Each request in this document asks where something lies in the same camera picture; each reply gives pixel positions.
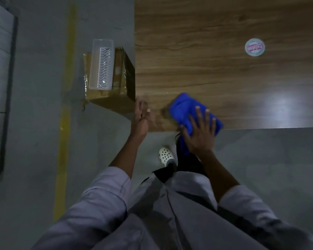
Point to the person's left hand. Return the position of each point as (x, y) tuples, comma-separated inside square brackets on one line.
[(140, 122)]

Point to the person's right hand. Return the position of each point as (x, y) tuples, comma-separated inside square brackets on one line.
[(200, 137)]

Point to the blue cloth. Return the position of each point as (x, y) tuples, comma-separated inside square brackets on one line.
[(182, 106)]

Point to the round white foil lid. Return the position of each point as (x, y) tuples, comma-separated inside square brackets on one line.
[(254, 47)]

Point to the person's left forearm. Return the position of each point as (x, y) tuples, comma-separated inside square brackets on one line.
[(125, 156)]

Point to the person's right forearm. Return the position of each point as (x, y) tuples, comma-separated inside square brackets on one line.
[(219, 174)]

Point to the black trousers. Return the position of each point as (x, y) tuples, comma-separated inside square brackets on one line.
[(185, 164)]

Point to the taped brown cardboard box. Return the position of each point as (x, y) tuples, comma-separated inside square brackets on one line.
[(120, 93)]

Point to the white perforated shoe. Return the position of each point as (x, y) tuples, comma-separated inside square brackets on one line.
[(167, 154)]

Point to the wooden table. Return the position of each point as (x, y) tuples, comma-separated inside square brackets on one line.
[(224, 75)]

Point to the clear plastic box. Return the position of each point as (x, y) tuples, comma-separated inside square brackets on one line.
[(101, 65)]

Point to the light denim shirt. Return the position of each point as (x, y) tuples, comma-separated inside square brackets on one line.
[(172, 213)]

